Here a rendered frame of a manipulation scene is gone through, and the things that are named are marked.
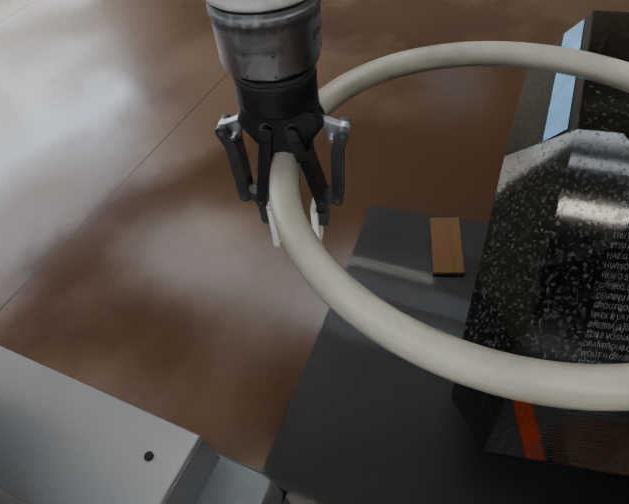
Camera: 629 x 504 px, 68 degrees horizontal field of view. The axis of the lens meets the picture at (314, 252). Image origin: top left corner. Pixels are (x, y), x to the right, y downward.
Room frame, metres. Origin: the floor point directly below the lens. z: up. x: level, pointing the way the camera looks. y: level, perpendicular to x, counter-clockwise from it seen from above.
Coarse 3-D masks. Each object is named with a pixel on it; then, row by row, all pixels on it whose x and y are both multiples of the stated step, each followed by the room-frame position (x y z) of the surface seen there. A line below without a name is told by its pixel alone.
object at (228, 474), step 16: (224, 464) 0.17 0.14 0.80; (240, 464) 0.17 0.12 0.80; (208, 480) 0.16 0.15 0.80; (224, 480) 0.15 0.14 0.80; (240, 480) 0.15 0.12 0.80; (256, 480) 0.15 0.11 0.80; (272, 480) 0.15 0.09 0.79; (208, 496) 0.14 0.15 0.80; (224, 496) 0.14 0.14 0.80; (240, 496) 0.13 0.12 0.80; (256, 496) 0.13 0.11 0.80; (272, 496) 0.13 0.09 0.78
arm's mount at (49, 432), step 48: (0, 384) 0.28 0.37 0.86; (48, 384) 0.27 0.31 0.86; (0, 432) 0.23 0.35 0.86; (48, 432) 0.21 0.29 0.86; (96, 432) 0.20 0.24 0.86; (144, 432) 0.19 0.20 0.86; (192, 432) 0.18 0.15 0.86; (0, 480) 0.18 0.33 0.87; (48, 480) 0.17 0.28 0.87; (96, 480) 0.16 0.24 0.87; (144, 480) 0.15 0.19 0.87; (192, 480) 0.15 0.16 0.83
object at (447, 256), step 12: (432, 228) 1.08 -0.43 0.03; (444, 228) 1.06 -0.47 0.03; (456, 228) 1.05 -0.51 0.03; (432, 240) 1.02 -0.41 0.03; (444, 240) 1.01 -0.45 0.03; (456, 240) 1.00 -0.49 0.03; (432, 252) 0.97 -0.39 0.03; (444, 252) 0.96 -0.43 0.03; (456, 252) 0.95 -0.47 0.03; (432, 264) 0.93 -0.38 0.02; (444, 264) 0.91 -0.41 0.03; (456, 264) 0.90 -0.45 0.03
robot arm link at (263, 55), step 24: (312, 0) 0.37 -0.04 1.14; (216, 24) 0.37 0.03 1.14; (240, 24) 0.35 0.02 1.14; (264, 24) 0.35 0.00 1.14; (288, 24) 0.35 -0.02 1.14; (312, 24) 0.37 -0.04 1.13; (240, 48) 0.36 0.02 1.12; (264, 48) 0.35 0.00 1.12; (288, 48) 0.35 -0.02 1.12; (312, 48) 0.36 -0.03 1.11; (240, 72) 0.36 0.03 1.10; (264, 72) 0.35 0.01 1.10; (288, 72) 0.35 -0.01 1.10
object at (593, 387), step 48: (432, 48) 0.56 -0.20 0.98; (480, 48) 0.54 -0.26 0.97; (528, 48) 0.53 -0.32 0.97; (336, 96) 0.49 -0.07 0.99; (288, 192) 0.33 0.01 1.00; (288, 240) 0.27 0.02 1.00; (336, 288) 0.21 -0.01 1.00; (384, 336) 0.17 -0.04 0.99; (432, 336) 0.16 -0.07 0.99; (480, 384) 0.12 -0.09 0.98; (528, 384) 0.11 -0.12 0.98; (576, 384) 0.10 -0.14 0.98; (624, 384) 0.10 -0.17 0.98
